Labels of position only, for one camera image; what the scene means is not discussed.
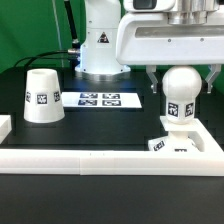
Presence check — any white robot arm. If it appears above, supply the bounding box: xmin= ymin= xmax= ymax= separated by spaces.
xmin=76 ymin=0 xmax=224 ymax=89

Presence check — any white lamp bulb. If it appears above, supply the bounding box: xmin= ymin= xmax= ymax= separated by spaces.
xmin=162 ymin=66 xmax=202 ymax=124

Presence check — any white foam wall frame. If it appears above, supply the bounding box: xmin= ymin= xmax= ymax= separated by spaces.
xmin=0 ymin=119 xmax=224 ymax=176

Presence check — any thin grey cable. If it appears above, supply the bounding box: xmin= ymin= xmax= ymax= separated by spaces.
xmin=51 ymin=0 xmax=64 ymax=51

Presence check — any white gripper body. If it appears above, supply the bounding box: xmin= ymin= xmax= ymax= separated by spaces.
xmin=116 ymin=0 xmax=224 ymax=66

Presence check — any white lamp shade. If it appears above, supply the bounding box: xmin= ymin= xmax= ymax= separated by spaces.
xmin=24 ymin=68 xmax=64 ymax=123

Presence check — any white marker sheet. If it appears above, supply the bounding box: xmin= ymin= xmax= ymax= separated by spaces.
xmin=62 ymin=92 xmax=141 ymax=108

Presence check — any black hose behind robot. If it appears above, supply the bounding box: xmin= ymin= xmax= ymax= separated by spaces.
xmin=63 ymin=0 xmax=80 ymax=48

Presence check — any black cable with connector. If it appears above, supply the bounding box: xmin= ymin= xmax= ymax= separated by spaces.
xmin=13 ymin=48 xmax=82 ymax=68

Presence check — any white lamp base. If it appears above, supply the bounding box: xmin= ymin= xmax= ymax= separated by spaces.
xmin=148 ymin=116 xmax=199 ymax=153

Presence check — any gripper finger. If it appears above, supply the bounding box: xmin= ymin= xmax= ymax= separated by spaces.
xmin=205 ymin=64 xmax=222 ymax=94
xmin=146 ymin=65 xmax=158 ymax=93

